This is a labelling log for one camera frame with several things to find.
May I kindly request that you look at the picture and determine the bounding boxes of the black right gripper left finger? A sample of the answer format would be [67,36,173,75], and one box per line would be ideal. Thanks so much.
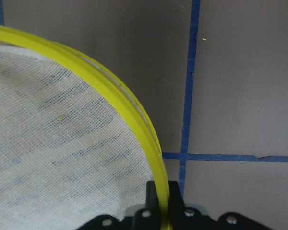
[132,181,161,230]

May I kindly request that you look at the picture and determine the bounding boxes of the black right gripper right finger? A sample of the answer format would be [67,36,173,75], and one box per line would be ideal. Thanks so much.
[168,181,205,230]

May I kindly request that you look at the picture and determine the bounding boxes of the yellow-rimmed steamer layer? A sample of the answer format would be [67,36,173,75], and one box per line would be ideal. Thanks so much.
[0,23,171,230]

